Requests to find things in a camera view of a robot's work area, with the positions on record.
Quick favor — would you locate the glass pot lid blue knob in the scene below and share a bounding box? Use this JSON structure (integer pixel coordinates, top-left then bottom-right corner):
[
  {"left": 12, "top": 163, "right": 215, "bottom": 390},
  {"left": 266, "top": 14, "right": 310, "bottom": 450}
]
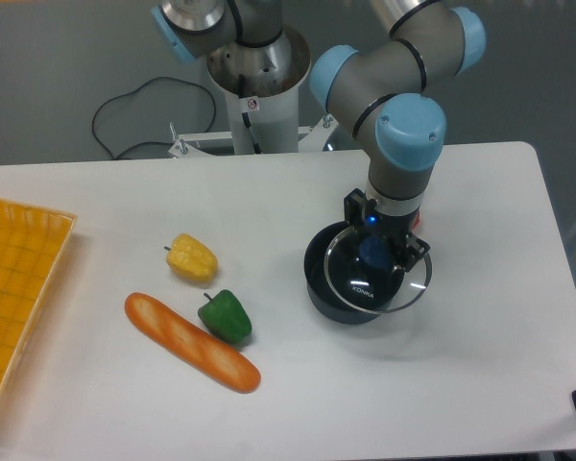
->
[{"left": 322, "top": 226, "right": 433, "bottom": 319}]

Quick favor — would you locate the orange baguette bread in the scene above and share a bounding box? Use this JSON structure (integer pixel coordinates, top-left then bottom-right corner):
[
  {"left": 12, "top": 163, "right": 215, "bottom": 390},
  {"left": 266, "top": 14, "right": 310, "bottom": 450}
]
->
[{"left": 124, "top": 292, "right": 261, "bottom": 394}]

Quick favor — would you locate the dark blue pot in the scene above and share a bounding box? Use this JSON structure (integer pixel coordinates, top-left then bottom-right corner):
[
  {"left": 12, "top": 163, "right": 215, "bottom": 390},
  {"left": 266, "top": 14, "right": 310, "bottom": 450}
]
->
[{"left": 303, "top": 221, "right": 407, "bottom": 325}]

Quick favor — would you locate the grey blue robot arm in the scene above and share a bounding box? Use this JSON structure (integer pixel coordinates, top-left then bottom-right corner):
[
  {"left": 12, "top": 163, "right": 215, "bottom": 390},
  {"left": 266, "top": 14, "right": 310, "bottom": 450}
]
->
[{"left": 152, "top": 1, "right": 487, "bottom": 263}]

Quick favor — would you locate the green bell pepper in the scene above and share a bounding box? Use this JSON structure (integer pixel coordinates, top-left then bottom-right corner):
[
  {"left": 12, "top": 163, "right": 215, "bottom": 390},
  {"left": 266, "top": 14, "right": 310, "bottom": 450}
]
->
[{"left": 198, "top": 289, "right": 252, "bottom": 344}]

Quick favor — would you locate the yellow bell pepper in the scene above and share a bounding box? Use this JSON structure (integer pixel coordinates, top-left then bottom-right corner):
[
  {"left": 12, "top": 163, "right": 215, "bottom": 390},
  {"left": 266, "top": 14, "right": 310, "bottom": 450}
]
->
[{"left": 165, "top": 233, "right": 218, "bottom": 283}]

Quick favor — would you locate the yellow woven basket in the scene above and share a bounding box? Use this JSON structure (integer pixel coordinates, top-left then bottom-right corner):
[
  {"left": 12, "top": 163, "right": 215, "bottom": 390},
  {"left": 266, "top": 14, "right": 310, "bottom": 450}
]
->
[{"left": 0, "top": 199, "right": 77, "bottom": 400}]

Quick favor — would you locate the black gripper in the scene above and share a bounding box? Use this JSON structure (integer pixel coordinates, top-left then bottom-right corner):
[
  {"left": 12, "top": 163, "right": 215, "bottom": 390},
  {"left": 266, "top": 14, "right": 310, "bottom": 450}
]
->
[{"left": 344, "top": 188, "right": 430, "bottom": 273}]

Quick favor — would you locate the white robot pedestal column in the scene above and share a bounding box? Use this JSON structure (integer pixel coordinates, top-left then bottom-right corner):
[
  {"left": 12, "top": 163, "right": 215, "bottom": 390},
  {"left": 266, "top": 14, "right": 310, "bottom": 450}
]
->
[{"left": 206, "top": 26, "right": 311, "bottom": 155}]

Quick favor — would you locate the black cable on floor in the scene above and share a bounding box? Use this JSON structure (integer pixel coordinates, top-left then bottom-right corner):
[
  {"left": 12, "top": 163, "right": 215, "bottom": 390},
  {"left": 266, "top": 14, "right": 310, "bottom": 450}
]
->
[{"left": 91, "top": 76, "right": 218, "bottom": 160}]

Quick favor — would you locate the white metal base frame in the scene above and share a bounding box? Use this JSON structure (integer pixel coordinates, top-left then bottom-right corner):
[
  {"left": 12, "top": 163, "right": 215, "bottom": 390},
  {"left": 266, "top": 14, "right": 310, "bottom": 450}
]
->
[{"left": 167, "top": 114, "right": 339, "bottom": 158}]

